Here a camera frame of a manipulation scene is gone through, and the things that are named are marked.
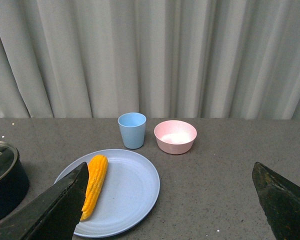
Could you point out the glass pot lid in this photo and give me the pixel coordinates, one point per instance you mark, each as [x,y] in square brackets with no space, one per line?
[8,158]

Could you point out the dark blue saucepan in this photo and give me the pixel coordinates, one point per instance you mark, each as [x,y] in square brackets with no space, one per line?
[13,189]

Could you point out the light blue plate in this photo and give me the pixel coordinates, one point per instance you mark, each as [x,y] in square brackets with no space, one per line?
[129,192]

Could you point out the white curtain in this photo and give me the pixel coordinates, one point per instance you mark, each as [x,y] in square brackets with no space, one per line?
[163,58]

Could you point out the light blue cup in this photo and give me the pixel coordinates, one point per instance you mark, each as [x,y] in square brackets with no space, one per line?
[132,127]

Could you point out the yellow corn cob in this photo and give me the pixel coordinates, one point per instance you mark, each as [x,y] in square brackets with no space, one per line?
[97,169]

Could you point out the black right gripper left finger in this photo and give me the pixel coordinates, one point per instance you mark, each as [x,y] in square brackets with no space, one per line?
[54,214]

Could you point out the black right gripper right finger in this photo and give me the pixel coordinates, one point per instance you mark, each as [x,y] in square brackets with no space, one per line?
[280,201]

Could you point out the pink bowl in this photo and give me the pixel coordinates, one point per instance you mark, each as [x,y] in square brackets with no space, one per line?
[175,137]

